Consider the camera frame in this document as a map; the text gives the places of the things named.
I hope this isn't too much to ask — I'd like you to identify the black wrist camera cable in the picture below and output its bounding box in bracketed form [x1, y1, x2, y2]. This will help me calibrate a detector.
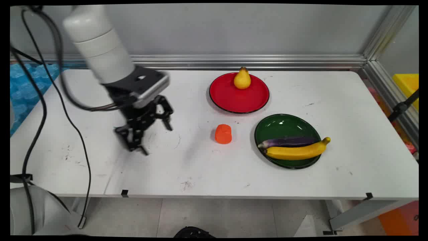
[32, 6, 127, 112]

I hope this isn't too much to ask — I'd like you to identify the red round plate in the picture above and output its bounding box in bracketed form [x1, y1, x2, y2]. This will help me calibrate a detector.
[209, 72, 270, 114]

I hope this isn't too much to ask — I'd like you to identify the upright aluminium frame post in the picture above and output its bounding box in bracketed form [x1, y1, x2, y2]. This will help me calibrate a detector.
[363, 5, 417, 61]

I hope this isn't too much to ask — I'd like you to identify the grey metal table leg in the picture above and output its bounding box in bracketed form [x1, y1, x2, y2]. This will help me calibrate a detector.
[324, 200, 412, 232]

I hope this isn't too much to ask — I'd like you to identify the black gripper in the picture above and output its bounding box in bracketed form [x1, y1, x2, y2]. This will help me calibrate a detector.
[106, 88, 175, 156]

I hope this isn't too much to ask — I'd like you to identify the pink red floor item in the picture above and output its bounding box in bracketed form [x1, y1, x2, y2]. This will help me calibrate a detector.
[367, 86, 418, 155]

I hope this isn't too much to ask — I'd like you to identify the side aluminium frame rail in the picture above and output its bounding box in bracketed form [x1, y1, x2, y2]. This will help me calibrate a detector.
[358, 60, 419, 149]

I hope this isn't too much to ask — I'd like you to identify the yellow toy pear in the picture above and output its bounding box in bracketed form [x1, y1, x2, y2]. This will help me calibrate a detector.
[233, 67, 251, 90]

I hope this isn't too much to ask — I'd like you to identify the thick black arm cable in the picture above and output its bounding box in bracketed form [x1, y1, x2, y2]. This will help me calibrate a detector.
[10, 46, 47, 235]

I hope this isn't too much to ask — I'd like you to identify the long black cable with plug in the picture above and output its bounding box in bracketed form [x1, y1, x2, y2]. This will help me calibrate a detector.
[21, 8, 93, 230]

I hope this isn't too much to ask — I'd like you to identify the purple toy eggplant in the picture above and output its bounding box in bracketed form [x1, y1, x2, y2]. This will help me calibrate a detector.
[257, 136, 319, 149]

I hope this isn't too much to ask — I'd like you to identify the orange plastic cup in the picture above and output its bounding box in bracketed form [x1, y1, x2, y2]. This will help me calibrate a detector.
[215, 124, 233, 145]

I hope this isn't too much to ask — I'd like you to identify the green round plate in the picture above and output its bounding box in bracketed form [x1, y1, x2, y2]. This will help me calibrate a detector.
[254, 114, 322, 169]

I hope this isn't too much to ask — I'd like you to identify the horizontal aluminium frame rail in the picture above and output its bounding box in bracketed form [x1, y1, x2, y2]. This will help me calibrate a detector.
[10, 54, 367, 70]

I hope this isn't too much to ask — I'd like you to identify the orange box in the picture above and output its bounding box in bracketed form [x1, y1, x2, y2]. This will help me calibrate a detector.
[378, 201, 419, 236]

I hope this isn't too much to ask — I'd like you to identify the black round floor object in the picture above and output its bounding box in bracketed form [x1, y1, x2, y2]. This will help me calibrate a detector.
[173, 226, 216, 238]

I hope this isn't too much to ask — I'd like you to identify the black clamp bar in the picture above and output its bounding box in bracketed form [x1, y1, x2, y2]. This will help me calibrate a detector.
[388, 88, 419, 123]

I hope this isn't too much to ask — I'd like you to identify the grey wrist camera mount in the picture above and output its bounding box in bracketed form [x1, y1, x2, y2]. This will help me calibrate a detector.
[102, 65, 170, 109]

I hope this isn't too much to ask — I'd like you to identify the yellow toy banana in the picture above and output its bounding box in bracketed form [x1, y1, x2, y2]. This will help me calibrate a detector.
[264, 137, 331, 161]

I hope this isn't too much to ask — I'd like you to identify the blue bubble wrap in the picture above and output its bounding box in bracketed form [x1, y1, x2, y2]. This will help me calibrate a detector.
[10, 63, 69, 137]

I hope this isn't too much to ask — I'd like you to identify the yellow plastic bin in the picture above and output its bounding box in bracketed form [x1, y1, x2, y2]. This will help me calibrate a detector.
[392, 73, 419, 111]

